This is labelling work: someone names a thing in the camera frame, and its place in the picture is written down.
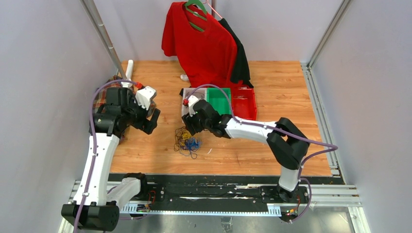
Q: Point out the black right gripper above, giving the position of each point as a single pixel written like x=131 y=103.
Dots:
x=190 y=123

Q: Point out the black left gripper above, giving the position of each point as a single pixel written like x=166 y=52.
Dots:
x=145 y=124

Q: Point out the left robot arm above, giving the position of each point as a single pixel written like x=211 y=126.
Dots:
x=93 y=206

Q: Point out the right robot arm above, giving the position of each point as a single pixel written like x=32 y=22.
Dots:
x=288 y=144

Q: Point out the white plastic bin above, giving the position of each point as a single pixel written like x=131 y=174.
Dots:
x=199 y=93

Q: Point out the green plastic bin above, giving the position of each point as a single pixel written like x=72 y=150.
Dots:
x=218 y=101

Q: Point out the red plastic bin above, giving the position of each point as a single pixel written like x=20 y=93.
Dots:
x=244 y=103

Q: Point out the plaid cloth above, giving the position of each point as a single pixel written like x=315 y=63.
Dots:
x=101 y=99

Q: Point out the red t-shirt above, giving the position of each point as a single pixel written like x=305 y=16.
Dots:
x=206 y=58

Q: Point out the black t-shirt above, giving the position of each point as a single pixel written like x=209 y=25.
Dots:
x=240 y=72

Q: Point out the green clothes hanger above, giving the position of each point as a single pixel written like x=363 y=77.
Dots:
x=197 y=9

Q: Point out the pink clothes hanger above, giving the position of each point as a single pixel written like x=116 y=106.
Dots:
x=213 y=4

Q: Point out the white stand with pole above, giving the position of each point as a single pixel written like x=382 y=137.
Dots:
x=94 y=15

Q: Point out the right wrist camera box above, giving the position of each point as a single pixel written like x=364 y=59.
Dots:
x=188 y=105

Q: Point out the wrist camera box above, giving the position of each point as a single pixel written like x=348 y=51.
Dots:
x=188 y=105
x=145 y=98

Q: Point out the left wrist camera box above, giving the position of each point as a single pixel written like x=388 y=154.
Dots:
x=145 y=98

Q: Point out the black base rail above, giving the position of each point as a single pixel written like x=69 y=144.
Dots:
x=218 y=194

